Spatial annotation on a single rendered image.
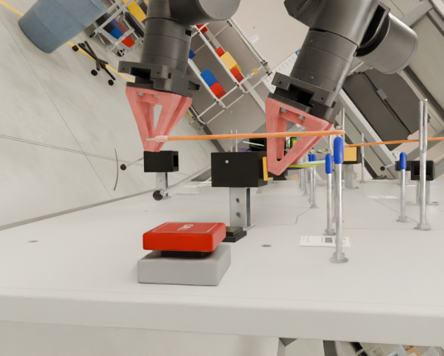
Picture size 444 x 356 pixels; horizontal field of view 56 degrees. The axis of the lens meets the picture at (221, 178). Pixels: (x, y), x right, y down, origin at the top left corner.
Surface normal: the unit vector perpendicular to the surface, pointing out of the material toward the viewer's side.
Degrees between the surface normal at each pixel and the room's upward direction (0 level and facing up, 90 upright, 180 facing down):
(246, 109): 90
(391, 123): 90
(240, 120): 90
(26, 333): 0
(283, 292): 54
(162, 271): 90
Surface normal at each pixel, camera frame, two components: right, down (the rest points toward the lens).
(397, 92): -0.16, 0.08
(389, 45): 0.33, 0.63
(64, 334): 0.79, -0.59
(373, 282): -0.02, -1.00
